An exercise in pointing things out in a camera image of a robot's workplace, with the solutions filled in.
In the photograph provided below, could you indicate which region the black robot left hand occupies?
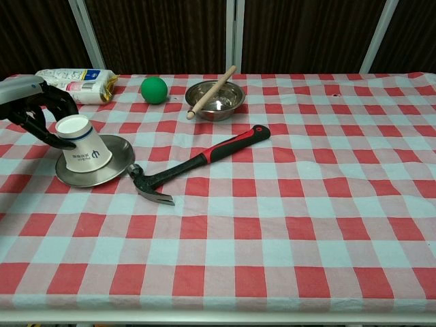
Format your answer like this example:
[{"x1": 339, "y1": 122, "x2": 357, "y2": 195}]
[{"x1": 0, "y1": 82, "x2": 80, "y2": 151}]

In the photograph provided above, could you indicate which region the white paper cup blue print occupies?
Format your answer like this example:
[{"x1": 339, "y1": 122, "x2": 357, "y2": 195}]
[{"x1": 54, "y1": 114, "x2": 114, "y2": 174}]

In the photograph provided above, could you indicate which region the steel plate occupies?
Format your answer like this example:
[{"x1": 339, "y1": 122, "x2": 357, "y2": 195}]
[{"x1": 54, "y1": 133, "x2": 136, "y2": 189}]

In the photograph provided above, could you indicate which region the white snack package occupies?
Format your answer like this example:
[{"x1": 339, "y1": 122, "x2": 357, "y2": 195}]
[{"x1": 34, "y1": 67, "x2": 119, "y2": 106}]

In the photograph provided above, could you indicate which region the green ball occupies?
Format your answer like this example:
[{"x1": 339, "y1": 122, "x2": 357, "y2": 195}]
[{"x1": 140, "y1": 76, "x2": 169, "y2": 105}]

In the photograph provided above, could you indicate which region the black red claw hammer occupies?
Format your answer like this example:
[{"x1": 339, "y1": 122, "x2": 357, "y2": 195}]
[{"x1": 127, "y1": 124, "x2": 272, "y2": 207}]

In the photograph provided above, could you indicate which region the wooden stick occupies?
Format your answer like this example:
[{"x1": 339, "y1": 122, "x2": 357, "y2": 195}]
[{"x1": 185, "y1": 65, "x2": 238, "y2": 121}]

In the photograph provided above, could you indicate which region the stainless steel bowl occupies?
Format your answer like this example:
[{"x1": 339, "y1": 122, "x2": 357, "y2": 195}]
[{"x1": 184, "y1": 80, "x2": 247, "y2": 122}]

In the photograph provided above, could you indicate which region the red white checkered tablecloth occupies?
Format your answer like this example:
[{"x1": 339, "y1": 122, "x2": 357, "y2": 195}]
[{"x1": 0, "y1": 72, "x2": 436, "y2": 313}]

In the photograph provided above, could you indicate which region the white slanted frame post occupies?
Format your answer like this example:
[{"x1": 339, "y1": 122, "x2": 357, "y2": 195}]
[
  {"x1": 67, "y1": 0, "x2": 107, "y2": 69},
  {"x1": 360, "y1": 0, "x2": 400, "y2": 74}
]

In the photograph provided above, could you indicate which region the white upright frame post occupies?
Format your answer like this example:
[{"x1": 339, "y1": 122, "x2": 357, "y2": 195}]
[{"x1": 225, "y1": 0, "x2": 247, "y2": 74}]

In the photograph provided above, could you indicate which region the white table frame bar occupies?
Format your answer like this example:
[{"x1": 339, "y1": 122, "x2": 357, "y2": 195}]
[{"x1": 0, "y1": 309, "x2": 436, "y2": 325}]

